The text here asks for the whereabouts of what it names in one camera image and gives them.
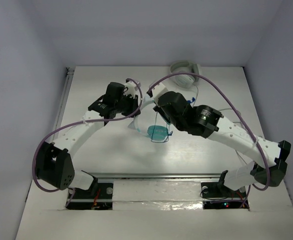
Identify teal cat-ear headphones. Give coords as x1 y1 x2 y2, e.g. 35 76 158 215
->
127 96 173 143

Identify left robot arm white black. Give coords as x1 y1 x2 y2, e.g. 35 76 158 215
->
32 78 143 197

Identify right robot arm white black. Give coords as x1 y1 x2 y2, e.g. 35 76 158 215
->
154 91 291 197

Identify grey white headphones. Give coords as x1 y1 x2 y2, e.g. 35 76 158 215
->
170 60 203 89

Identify white foam cover panel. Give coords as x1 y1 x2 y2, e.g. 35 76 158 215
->
112 180 203 211

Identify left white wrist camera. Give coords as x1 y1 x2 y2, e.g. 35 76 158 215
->
123 78 141 98

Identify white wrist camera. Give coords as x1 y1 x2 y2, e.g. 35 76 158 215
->
123 78 141 98
147 83 168 105

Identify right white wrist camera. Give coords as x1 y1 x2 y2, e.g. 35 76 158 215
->
147 83 168 105

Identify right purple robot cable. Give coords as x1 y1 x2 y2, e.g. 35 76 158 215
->
147 72 272 210

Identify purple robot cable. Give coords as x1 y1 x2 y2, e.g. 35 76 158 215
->
147 72 272 210
31 78 144 193

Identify left aluminium side rail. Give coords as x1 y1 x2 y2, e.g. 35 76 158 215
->
53 67 75 130

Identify aluminium mounting rail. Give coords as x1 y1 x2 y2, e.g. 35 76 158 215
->
92 173 221 180

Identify grey headphone cable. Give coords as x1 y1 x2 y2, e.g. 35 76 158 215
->
193 84 267 166

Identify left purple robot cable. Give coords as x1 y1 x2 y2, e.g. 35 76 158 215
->
31 78 144 193

